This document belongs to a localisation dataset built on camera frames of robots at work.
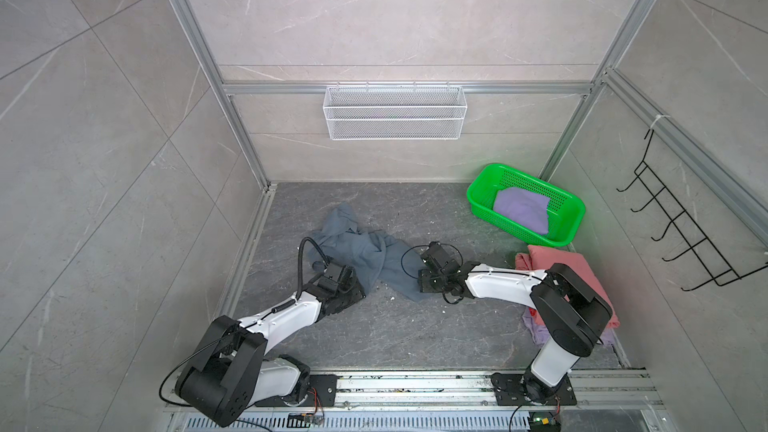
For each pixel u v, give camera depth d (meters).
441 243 0.84
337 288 0.69
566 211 1.07
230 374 0.41
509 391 0.73
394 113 1.01
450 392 0.75
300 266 0.66
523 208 1.08
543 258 0.91
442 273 0.71
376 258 0.93
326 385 0.74
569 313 0.45
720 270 0.59
